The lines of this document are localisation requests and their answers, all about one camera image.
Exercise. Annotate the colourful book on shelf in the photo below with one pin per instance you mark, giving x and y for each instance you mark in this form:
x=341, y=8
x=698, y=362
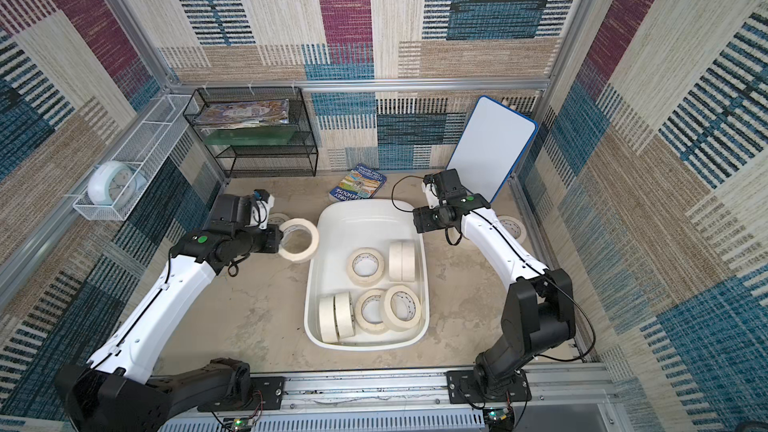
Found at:
x=248, y=114

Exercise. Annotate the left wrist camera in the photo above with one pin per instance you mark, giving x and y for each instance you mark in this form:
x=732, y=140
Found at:
x=261, y=203

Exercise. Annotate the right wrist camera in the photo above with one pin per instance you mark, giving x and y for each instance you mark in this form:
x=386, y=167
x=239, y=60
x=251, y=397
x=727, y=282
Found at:
x=430, y=194

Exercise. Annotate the blue-framed whiteboard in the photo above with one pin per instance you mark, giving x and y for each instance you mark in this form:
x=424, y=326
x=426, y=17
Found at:
x=490, y=146

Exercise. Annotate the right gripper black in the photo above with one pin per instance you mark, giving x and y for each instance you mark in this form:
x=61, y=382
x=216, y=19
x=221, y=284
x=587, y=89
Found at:
x=424, y=218

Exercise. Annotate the masking tape roll two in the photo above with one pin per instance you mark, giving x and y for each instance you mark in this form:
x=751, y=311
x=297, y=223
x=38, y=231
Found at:
x=515, y=227

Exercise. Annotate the flat tape roll front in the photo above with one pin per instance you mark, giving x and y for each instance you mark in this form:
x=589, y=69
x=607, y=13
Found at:
x=367, y=312

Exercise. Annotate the white plastic storage box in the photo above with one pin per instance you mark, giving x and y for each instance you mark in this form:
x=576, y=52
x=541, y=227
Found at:
x=345, y=227

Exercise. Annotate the white wire wall basket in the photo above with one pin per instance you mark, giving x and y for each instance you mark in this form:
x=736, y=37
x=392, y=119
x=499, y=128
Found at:
x=144, y=149

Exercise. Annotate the green book on shelf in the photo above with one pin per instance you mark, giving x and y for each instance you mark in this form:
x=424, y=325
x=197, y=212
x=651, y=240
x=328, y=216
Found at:
x=257, y=136

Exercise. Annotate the masking tape roll three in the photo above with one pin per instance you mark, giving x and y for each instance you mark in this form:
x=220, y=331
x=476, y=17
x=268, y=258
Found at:
x=277, y=218

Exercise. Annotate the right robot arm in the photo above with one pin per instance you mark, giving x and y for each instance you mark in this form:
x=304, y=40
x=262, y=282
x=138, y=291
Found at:
x=539, y=313

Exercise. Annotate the masking tape roll five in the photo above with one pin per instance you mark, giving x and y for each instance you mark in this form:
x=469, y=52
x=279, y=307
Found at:
x=294, y=225

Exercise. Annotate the masking tape roll beneath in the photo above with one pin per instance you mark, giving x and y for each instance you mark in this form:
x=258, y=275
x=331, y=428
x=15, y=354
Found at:
x=365, y=267

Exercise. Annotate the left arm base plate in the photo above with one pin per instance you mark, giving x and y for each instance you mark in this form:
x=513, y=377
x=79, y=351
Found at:
x=266, y=391

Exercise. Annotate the tilted tape roll front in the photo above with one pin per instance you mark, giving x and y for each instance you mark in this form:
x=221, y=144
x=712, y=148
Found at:
x=400, y=308

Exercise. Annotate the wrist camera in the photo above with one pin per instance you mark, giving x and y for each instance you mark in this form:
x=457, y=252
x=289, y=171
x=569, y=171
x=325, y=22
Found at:
x=261, y=203
x=430, y=194

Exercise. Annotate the white round alarm clock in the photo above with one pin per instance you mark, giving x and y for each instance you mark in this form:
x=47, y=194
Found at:
x=114, y=184

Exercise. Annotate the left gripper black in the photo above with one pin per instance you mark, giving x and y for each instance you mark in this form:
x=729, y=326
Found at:
x=273, y=238

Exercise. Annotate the upright tape roll pair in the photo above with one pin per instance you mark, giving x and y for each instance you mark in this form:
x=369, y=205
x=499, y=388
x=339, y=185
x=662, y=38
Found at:
x=402, y=261

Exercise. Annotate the black wire shelf rack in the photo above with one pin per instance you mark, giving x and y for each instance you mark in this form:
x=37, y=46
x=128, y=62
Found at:
x=299, y=157

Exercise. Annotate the colourful book on table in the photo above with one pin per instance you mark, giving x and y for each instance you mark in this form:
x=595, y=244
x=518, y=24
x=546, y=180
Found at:
x=361, y=182

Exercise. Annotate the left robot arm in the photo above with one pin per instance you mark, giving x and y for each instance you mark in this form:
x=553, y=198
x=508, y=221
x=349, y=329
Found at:
x=115, y=389

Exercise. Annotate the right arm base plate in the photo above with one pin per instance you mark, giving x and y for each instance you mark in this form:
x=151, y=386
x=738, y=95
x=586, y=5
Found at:
x=467, y=387

